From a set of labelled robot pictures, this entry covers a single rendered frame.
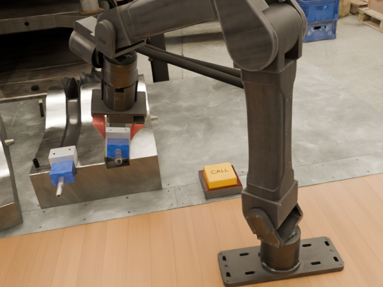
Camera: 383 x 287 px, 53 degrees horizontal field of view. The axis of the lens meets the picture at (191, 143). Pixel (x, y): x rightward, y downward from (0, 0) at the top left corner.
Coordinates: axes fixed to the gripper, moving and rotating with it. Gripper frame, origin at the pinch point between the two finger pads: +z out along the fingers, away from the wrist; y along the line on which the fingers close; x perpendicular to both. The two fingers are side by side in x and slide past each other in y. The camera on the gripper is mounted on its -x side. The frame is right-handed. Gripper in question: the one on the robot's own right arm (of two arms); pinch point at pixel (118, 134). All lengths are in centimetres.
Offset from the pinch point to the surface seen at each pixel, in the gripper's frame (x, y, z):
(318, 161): 3.5, -45.5, 4.1
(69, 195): 6.7, 9.7, 11.9
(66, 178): 7.7, 9.8, 4.7
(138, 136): -5.0, -4.6, 6.0
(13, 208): 10.3, 20.1, 11.0
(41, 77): -76, 29, 47
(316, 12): -294, -206, 122
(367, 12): -329, -289, 134
